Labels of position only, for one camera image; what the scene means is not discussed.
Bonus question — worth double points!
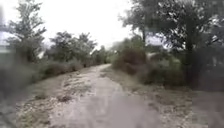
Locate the pale dirt path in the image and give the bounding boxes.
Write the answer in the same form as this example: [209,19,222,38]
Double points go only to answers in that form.
[46,63,168,128]

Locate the large dark tree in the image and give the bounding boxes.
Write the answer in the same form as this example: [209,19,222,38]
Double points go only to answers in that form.
[119,0,224,91]

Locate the green bushes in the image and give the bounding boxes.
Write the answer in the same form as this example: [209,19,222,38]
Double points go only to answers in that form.
[108,36,188,88]

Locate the dry grass verge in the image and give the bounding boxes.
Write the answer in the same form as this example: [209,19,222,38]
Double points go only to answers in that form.
[99,65,224,128]
[0,64,98,128]

